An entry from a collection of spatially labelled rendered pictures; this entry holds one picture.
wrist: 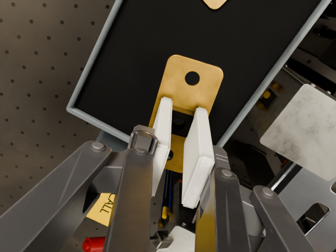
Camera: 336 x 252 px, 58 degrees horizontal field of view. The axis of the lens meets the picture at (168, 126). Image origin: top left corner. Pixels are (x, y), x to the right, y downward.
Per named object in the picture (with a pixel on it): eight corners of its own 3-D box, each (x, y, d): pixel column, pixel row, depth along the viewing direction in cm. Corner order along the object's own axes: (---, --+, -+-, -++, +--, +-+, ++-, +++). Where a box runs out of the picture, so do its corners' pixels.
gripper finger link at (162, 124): (153, 199, 15) (139, 195, 15) (160, 137, 21) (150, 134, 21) (170, 148, 14) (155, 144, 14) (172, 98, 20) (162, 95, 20)
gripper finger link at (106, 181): (139, 206, 13) (71, 189, 13) (149, 150, 18) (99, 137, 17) (148, 178, 13) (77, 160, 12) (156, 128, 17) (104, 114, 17)
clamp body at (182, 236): (194, 161, 82) (202, 277, 49) (156, 141, 80) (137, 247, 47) (209, 140, 79) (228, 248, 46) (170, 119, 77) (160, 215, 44)
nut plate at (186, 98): (186, 172, 23) (186, 181, 22) (138, 159, 23) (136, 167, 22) (225, 68, 20) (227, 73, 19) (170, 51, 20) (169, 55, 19)
